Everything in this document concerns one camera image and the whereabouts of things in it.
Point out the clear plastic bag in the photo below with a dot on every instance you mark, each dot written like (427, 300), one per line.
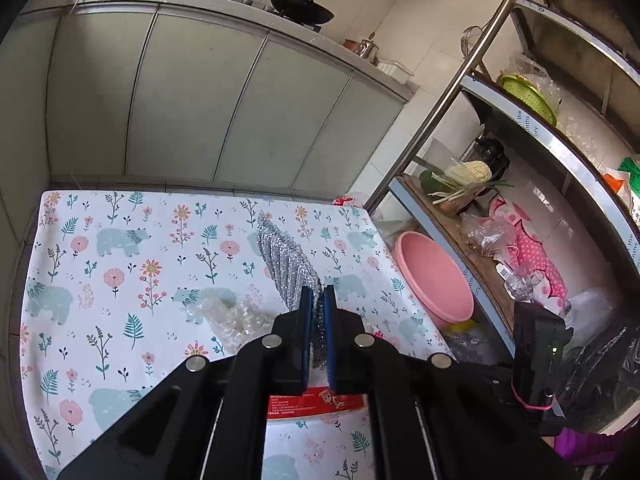
(487, 232)

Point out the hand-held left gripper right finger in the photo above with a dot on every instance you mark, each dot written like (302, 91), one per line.
(330, 320)

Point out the steel kettle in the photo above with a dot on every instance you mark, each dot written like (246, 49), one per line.
(367, 49)

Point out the red and white box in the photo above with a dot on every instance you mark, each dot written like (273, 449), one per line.
(310, 405)

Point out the red and white bag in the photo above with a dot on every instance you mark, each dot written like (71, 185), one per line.
(350, 201)

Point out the metal strainer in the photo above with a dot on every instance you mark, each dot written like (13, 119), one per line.
(475, 42)

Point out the pale green kitchen cabinet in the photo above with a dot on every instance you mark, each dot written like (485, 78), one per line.
(190, 95)

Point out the crumpled clear plastic wrap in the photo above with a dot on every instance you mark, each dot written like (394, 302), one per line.
(235, 320)

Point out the orange and green bag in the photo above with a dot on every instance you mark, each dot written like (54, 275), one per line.
(625, 185)

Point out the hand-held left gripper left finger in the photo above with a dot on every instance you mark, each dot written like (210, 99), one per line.
(302, 320)

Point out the black plastic bag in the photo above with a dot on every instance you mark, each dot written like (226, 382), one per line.
(605, 375)

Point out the metal shelf rack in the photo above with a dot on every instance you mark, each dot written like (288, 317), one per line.
(450, 95)

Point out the cabbage and vegetables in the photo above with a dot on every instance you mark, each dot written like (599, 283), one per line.
(460, 202)

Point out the glass jar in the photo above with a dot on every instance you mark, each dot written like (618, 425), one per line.
(522, 285)

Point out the green plastic basket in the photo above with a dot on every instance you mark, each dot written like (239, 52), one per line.
(530, 100)

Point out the pink dotted bag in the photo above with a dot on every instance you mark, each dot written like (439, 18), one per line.
(537, 255)

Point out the pink plastic basin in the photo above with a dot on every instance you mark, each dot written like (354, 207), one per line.
(430, 280)

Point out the silver glitter foil piece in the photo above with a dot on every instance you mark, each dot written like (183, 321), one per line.
(285, 265)

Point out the floral bear tablecloth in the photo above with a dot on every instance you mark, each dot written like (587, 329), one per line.
(150, 240)

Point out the gas stove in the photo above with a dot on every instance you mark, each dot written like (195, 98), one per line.
(250, 0)

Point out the yellow plastic bag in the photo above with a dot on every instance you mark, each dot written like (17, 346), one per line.
(457, 326)

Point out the green onions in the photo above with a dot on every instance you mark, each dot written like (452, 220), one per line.
(452, 189)

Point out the black wok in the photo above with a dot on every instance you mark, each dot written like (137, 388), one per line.
(300, 7)

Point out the white dish tray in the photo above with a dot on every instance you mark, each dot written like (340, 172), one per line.
(395, 71)

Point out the person's right forearm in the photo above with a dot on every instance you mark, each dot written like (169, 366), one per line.
(585, 447)

